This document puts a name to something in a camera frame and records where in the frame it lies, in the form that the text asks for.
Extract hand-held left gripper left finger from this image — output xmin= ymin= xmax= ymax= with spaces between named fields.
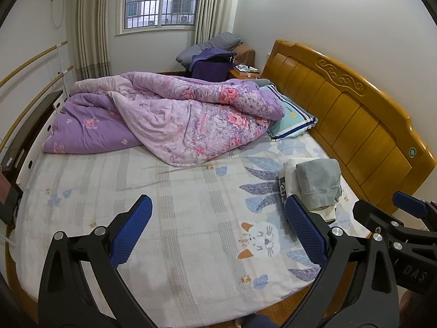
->
xmin=37 ymin=194 xmax=153 ymax=328

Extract white air conditioner cord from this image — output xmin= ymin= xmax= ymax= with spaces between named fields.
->
xmin=49 ymin=0 xmax=67 ymax=29

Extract person's dark blue pants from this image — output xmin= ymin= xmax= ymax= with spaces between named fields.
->
xmin=235 ymin=314 xmax=274 ymax=328

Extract beige striped curtain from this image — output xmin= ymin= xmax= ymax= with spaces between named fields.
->
xmin=194 ymin=0 xmax=238 ymax=43
xmin=66 ymin=0 xmax=119 ymax=83

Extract person's right forearm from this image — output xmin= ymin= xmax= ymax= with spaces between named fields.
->
xmin=399 ymin=289 xmax=420 ymax=328

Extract wooden bed frame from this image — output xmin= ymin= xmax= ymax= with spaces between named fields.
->
xmin=5 ymin=242 xmax=308 ymax=328

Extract purple floral quilt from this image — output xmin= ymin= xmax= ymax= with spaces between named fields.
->
xmin=43 ymin=71 xmax=286 ymax=168

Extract barred window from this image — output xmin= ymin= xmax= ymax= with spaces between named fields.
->
xmin=114 ymin=0 xmax=202 ymax=37

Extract grey sweatshirt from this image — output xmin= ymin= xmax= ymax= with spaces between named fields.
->
xmin=295 ymin=158 xmax=344 ymax=210

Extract brown chair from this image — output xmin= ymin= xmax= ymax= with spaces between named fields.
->
xmin=234 ymin=43 xmax=256 ymax=68

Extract wooden wall rail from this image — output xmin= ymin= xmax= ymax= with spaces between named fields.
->
xmin=0 ymin=40 xmax=69 ymax=88
xmin=0 ymin=65 xmax=74 ymax=154

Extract dark box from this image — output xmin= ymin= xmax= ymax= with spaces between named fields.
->
xmin=0 ymin=170 xmax=22 ymax=224

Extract large grey pillow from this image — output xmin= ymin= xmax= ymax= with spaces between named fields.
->
xmin=175 ymin=32 xmax=241 ymax=66

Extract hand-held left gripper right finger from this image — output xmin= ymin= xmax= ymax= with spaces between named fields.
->
xmin=284 ymin=194 xmax=401 ymax=328

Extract wooden headboard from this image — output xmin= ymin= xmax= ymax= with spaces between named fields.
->
xmin=261 ymin=39 xmax=437 ymax=239

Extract dark purple cloth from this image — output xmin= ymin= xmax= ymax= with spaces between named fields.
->
xmin=187 ymin=48 xmax=237 ymax=80

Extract teal striped pillow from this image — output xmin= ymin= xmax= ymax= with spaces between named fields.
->
xmin=258 ymin=85 xmax=319 ymax=142

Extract white rail post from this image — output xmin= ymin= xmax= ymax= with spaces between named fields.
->
xmin=59 ymin=42 xmax=67 ymax=92

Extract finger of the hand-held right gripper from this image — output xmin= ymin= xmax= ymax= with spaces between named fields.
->
xmin=392 ymin=191 xmax=437 ymax=220
xmin=352 ymin=199 xmax=437 ymax=245

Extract printed blanket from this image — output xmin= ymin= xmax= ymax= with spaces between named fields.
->
xmin=15 ymin=133 xmax=373 ymax=328

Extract white folded garment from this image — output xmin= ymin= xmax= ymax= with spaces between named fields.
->
xmin=276 ymin=159 xmax=339 ymax=225

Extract white bed side board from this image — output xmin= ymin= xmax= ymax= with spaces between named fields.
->
xmin=14 ymin=102 xmax=66 ymax=192

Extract wooden nightstand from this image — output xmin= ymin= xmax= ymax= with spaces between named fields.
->
xmin=228 ymin=68 xmax=262 ymax=80

